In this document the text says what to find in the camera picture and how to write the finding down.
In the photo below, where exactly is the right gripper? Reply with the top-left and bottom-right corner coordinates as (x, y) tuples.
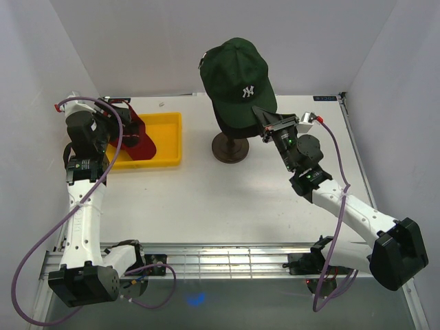
(250, 110), (297, 174)

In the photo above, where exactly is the black cap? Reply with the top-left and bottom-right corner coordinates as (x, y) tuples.
(212, 101), (260, 139)

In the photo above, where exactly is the red cap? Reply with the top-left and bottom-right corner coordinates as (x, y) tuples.
(110, 99), (157, 161)

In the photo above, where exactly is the dark green cap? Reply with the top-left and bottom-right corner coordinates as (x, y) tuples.
(198, 36), (278, 127)

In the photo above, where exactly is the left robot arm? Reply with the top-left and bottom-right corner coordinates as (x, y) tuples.
(48, 96), (146, 307)

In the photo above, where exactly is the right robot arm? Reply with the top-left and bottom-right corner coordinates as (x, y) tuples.
(252, 106), (428, 291)

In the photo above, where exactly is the beige mannequin head stand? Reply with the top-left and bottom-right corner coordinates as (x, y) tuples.
(211, 133), (250, 164)

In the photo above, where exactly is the yellow plastic tray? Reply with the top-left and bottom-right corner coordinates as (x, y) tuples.
(112, 112), (182, 171)

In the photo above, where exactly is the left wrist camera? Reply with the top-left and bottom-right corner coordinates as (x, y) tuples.
(54, 91), (96, 119)

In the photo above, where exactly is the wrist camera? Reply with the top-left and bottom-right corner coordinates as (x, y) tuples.
(54, 91), (96, 119)
(296, 112), (324, 134)

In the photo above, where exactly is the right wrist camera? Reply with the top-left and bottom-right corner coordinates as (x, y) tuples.
(296, 112), (324, 134)

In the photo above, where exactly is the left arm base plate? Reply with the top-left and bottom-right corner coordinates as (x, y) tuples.
(140, 254), (168, 276)

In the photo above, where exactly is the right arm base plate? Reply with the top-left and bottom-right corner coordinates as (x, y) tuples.
(283, 252), (325, 275)

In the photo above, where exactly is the aluminium frame rail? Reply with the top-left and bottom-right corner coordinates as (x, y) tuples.
(42, 241), (372, 280)

